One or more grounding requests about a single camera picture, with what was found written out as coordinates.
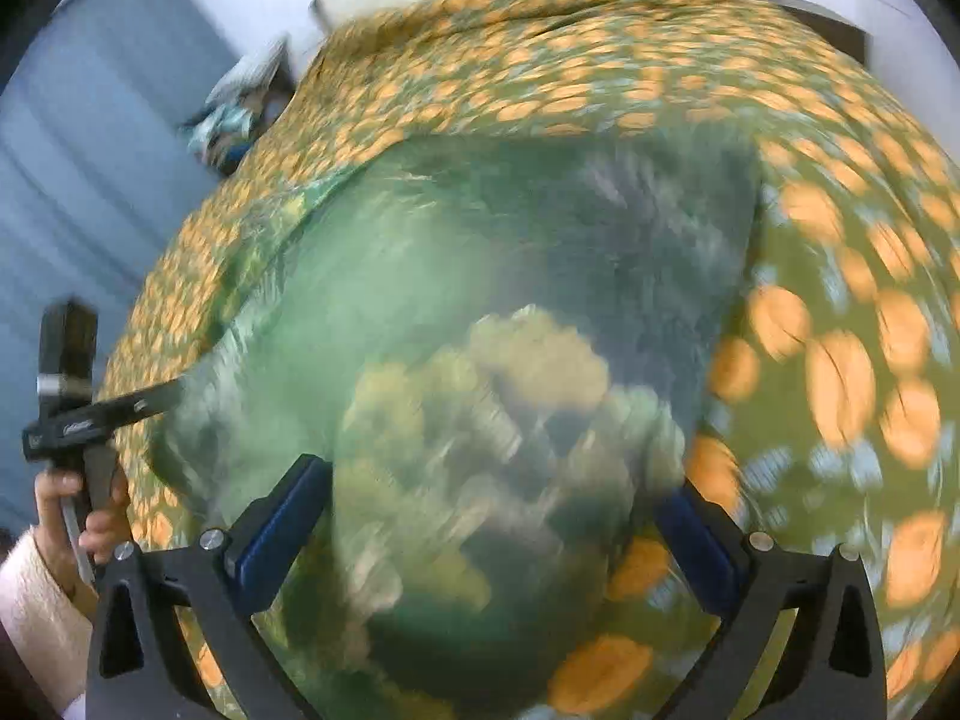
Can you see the blue-grey curtain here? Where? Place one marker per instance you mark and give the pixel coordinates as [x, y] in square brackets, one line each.
[90, 202]

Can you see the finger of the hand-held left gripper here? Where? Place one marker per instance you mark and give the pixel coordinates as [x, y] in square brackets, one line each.
[150, 397]

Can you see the person's left hand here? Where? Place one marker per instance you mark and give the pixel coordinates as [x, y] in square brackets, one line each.
[52, 499]

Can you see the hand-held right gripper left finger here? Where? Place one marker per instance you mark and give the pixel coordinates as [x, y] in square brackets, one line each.
[281, 517]

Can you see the green landscape print jacket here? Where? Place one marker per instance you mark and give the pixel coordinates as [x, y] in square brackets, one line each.
[450, 255]

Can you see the pile of clothes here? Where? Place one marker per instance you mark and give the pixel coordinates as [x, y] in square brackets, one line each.
[232, 112]

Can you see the person's left forearm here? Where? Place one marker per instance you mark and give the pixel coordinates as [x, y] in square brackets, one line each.
[37, 615]

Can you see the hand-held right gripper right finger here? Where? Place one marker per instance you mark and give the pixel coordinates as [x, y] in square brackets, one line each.
[690, 532]

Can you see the green quilt with orange flowers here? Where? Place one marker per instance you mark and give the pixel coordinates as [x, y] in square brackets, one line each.
[825, 202]

